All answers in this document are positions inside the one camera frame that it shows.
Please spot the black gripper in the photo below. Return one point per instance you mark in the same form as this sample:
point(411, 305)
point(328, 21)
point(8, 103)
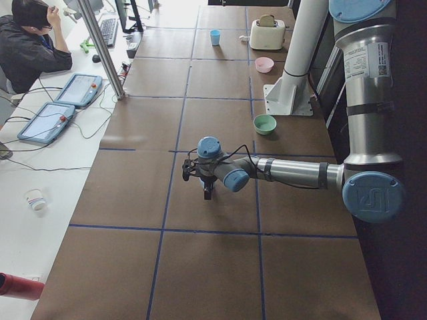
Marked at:
point(208, 184)

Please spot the darker blue cup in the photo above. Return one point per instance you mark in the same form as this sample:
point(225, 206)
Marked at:
point(215, 37)

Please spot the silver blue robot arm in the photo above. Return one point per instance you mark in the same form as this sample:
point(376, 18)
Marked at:
point(368, 178)

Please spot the mint green bowl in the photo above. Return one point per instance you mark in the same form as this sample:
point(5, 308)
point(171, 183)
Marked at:
point(264, 124)

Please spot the pink bowl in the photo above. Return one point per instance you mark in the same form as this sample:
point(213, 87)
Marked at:
point(264, 64)

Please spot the cream white toaster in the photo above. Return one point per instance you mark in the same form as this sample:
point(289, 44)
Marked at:
point(267, 38)

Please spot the upper blue teach pendant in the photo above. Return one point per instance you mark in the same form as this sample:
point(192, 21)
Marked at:
point(80, 90)

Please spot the blue teach pendant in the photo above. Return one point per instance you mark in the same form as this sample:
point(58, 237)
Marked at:
point(80, 90)
point(46, 125)

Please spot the white paper cup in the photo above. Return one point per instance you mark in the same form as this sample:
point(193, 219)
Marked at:
point(36, 200)

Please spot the lower blue teach pendant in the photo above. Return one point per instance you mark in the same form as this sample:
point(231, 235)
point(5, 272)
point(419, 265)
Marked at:
point(46, 125)

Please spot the black computer mouse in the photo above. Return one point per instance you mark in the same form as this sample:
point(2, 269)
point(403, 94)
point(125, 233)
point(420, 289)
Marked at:
point(96, 59)

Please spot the black monitor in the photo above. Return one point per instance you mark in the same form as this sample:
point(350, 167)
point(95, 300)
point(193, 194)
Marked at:
point(129, 16)

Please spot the toast slice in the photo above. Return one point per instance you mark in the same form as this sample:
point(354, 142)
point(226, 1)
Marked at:
point(266, 21)

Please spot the green hand tool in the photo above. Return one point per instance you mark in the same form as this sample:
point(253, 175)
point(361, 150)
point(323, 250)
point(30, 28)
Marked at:
point(86, 46)

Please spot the black keyboard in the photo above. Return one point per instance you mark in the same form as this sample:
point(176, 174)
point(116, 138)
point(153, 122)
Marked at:
point(108, 28)

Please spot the red bottle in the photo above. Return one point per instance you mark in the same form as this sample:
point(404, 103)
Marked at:
point(21, 288)

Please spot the seated person in black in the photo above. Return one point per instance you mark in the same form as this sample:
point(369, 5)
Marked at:
point(32, 43)

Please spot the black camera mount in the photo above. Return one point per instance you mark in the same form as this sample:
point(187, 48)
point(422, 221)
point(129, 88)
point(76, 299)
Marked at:
point(189, 169)

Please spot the aluminium frame post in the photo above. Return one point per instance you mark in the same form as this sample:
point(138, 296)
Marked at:
point(95, 33)

